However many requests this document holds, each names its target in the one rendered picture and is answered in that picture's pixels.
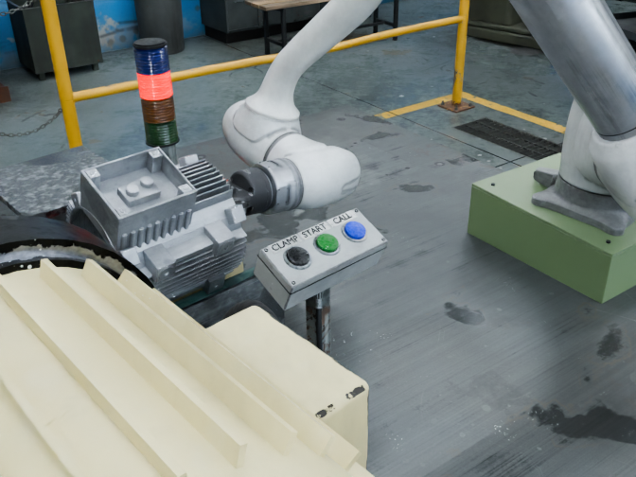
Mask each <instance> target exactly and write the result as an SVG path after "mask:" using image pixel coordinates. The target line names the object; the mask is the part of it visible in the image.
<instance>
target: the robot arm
mask: <svg viewBox="0 0 636 477"><path fill-rule="evenodd" d="M381 1H382V0H330V1H329V2H328V3H327V4H326V5H325V6H324V7H323V8H322V9H321V10H320V11H319V12H318V13H317V14H316V15H315V16H314V17H313V18H312V19H311V20H310V21H309V22H308V23H307V24H306V25H305V26H304V27H303V28H302V29H301V30H300V31H299V32H298V33H297V34H296V35H295V36H294V37H293V38H292V39H291V41H290V42H289V43H288V44H287V45H286V46H285V47H284V48H283V49H282V50H281V51H280V53H279V54H278V55H277V56H276V58H275V59H274V61H273V63H272V64H271V66H270V68H269V70H268V72H267V74H266V76H265V78H264V80H263V82H262V84H261V86H260V88H259V90H258V91H257V92H256V93H255V94H254V95H252V96H249V97H247V98H246V99H244V100H242V101H239V102H237V103H235V104H233V105H232V106H231V107H230V108H229V109H228V110H227V111H226V113H225V115H224V117H223V121H222V131H223V134H224V137H225V139H226V141H227V143H228V145H229V146H230V148H231V149H232V150H233V152H234V153H235V154H236V155H237V156H238V157H239V158H240V159H241V160H242V161H243V162H244V163H245V164H246V165H247V166H249V167H250V168H247V169H242V170H237V171H235V172H234V173H233V174H232V175H231V177H230V179H229V180H228V181H227V182H226V184H227V185H228V184H229V185H230V187H229V190H230V189H233V195H232V198H233V200H234V202H235V204H242V206H243V209H244V212H245V215H246V216H250V215H254V214H257V213H261V214H263V215H272V214H275V213H279V212H283V211H290V210H293V209H301V210H306V209H313V208H318V207H322V206H326V205H329V204H332V203H336V202H338V201H339V200H341V199H343V198H345V197H347V196H348V195H350V194H351V193H352V192H353V191H355V189H356V187H357V185H358V182H359V180H360V176H361V168H360V163H359V161H358V159H357V157H356V156H355V155H354V154H353V153H352V152H351V151H349V150H345V149H342V148H339V147H335V146H326V145H325V144H323V143H319V142H316V141H313V140H310V139H308V138H306V137H305V136H303V135H302V134H301V128H300V122H299V115H300V113H299V111H298V110H297V108H296V107H295V105H294V102H293V93H294V88H295V85H296V83H297V82H298V80H299V78H300V77H301V75H302V74H303V73H304V72H305V71H306V70H307V69H308V68H309V67H310V66H311V65H313V64H314V63H315V62H316V61H318V60H319V59H320V58H321V57H323V56H324V55H325V54H326V53H327V52H328V51H329V50H330V49H331V48H332V47H334V46H335V45H336V44H337V43H339V42H340V41H341V40H342V39H343V38H345V37H346V36H347V35H348V34H350V33H351V32H352V31H353V30H354V29H355V28H357V27H358V26H359V25H360V24H361V23H363V22H364V21H365V20H366V19H367V18H368V17H369V16H370V15H371V14H372V12H373V11H374V10H375V9H376V8H377V7H378V5H379V4H380V2H381ZM509 1H510V3H511V4H512V6H513V7H514V9H515V10H516V12H517V13H518V14H519V16H520V17H521V19H522V21H523V22H524V24H525V25H526V27H527V28H528V30H529V31H530V33H531V34H532V36H533V37H534V39H535V40H536V42H537V43H538V45H539V47H540V48H541V50H542V51H543V53H544V54H545V56H546V57H547V59H548V60H549V62H550V63H551V65H552V66H553V67H554V68H555V70H556V72H557V73H558V75H559V76H560V78H561V79H562V81H563V82H564V84H565V85H566V87H567V88H568V90H569V91H570V93H571V94H572V96H573V97H574V101H573V104H572V107H571V111H570V114H569V117H568V122H567V126H566V130H565V134H564V139H563V145H562V151H561V160H560V167H559V170H558V169H552V168H542V167H539V168H536V171H534V176H533V178H534V180H536V181H537V182H539V183H541V184H542V185H544V186H546V187H548V188H547V189H545V190H543V191H541V192H537V193H535V194H533V196H532V200H531V203H532V204H533V205H535V206H539V207H544V208H547V209H551V210H553V211H556V212H557V213H560V214H563V215H565V216H568V217H570V218H573V219H575V220H578V221H582V222H585V223H587V224H589V225H591V226H594V227H596V228H599V229H601V230H602V231H604V232H606V233H607V234H609V235H612V236H622V235H623V234H624V233H625V230H626V228H628V227H629V226H630V225H631V224H632V223H634V222H635V221H636V53H635V51H634V49H633V48H632V46H631V44H630V43H629V41H628V39H627V37H626V35H625V33H624V32H623V30H622V29H621V28H620V26H619V24H618V23H617V21H616V19H615V18H614V16H613V14H612V12H611V11H610V8H609V7H608V5H607V3H606V2H605V0H509Z"/></svg>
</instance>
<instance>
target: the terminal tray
mask: <svg viewBox="0 0 636 477"><path fill-rule="evenodd" d="M154 151H157V152H158V153H159V154H158V155H153V154H152V153H153V152H154ZM90 171H95V172H96V175H94V176H92V175H90ZM183 186H188V190H184V189H183ZM79 192H80V207H83V208H85V209H87V210H88V211H89V212H90V213H91V214H92V215H93V216H94V217H95V218H96V219H97V220H98V222H99V223H100V225H101V226H102V227H103V229H104V231H105V232H106V234H107V236H108V238H109V239H110V241H111V243H112V244H113V247H114V249H115V250H116V251H119V250H124V249H126V248H127V247H131V246H137V247H138V248H141V247H142V243H144V242H145V243H146V244H147V245H149V244H150V241H151V240H152V239H153V240H154V241H157V240H158V237H161V238H162V239H164V238H165V237H166V234H167V233H169V234H170V235H171V236H172V235H173V231H175V230H176V231H177V232H178V233H180V232H181V228H183V227H184V228H185V230H186V229H188V226H189V225H190V224H191V221H192V215H193V211H194V208H195V202H196V198H197V192H198V191H197V189H196V188H195V187H194V186H193V185H192V184H191V183H190V182H189V181H188V179H187V178H186V177H185V176H184V174H183V173H182V172H181V171H180V170H179V169H177V167H176V166H175V165H174V164H173V163H172V162H171V161H170V159H169V158H168V157H167V156H166V155H165V154H164V152H163V151H162V150H161V149H160V148H159V147H156V148H153V149H149V150H144V151H141V152H138V153H135V154H132V155H129V156H125V157H122V158H119V159H116V160H114V161H110V162H107V163H104V164H101V165H97V166H94V167H91V168H86V169H83V170H81V171H80V189H79ZM120 208H125V209H126V212H125V213H121V212H119V209H120ZM82 211H83V212H84V213H85V214H86V216H87V217H88V218H89V220H90V221H91V222H92V224H93V225H94V226H95V227H96V229H97V230H98V232H99V233H100V234H101V235H102V236H103V237H104V239H105V240H106V241H107V243H108V244H109V245H110V246H111V247H112V245H111V243H110V241H109V240H108V238H107V237H106V235H105V233H104V231H103V230H102V228H101V227H100V225H99V224H98V223H97V221H96V220H95V219H94V218H93V217H92V216H91V215H90V214H89V213H88V212H86V211H85V210H83V209H82Z"/></svg>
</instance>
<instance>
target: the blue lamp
mask: <svg viewBox="0 0 636 477"><path fill-rule="evenodd" d="M133 52H134V53H133V54H134V60H135V66H136V73H138V74H140V75H144V76H155V75H161V74H165V73H167V72H168V71H169V70H170V68H169V59H168V45H167V44H166V45H165V46H164V47H162V48H158V49H152V50H141V49H136V48H135V47H134V48H133Z"/></svg>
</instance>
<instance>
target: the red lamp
mask: <svg viewBox="0 0 636 477"><path fill-rule="evenodd" d="M136 74H137V79H138V85H139V87H138V88H139V94H140V97H141V98H143V99H148V100H158V99H164V98H167V97H170V96H172V95H173V92H172V91H173V90H172V84H171V75H170V70H169V71H168V72H166V73H165V74H161V75H155V76H144V75H140V74H138V73H136Z"/></svg>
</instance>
